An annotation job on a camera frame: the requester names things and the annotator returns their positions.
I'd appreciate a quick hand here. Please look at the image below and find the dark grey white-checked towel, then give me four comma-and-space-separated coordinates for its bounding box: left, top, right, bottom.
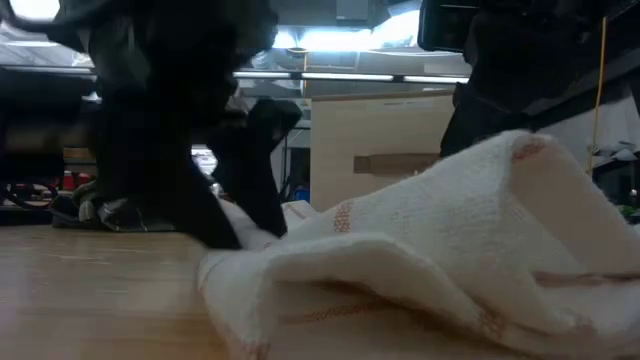
74, 179, 177, 234

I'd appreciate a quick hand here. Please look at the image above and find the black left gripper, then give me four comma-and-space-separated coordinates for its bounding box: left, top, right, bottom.
47, 0, 305, 251

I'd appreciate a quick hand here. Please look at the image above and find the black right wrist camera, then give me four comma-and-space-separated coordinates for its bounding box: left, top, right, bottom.
417, 0, 482, 54

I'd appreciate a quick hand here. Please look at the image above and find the yellow cable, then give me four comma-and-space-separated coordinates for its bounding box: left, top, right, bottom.
587, 16, 609, 175

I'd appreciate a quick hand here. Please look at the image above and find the white red-checked towel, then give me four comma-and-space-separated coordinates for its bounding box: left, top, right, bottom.
196, 129, 640, 360

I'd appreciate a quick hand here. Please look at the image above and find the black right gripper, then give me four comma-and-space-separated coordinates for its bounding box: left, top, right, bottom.
438, 0, 640, 160

